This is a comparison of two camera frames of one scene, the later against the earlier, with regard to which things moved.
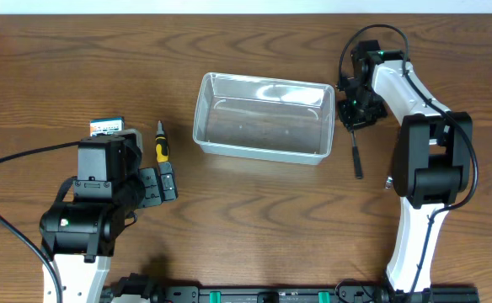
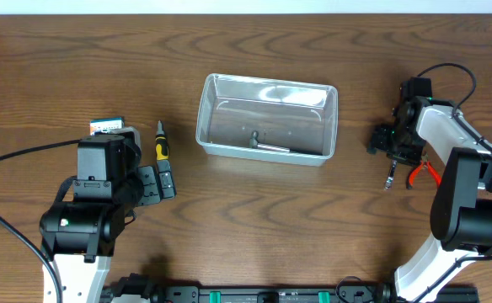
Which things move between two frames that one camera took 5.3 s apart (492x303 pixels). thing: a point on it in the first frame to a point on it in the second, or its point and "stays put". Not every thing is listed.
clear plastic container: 264,119 stays put
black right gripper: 348,119 to 378,142
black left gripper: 152,194 stays put
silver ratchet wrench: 389,182 stays put
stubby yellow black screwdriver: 161,146 stays put
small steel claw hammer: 355,151 to 254,144
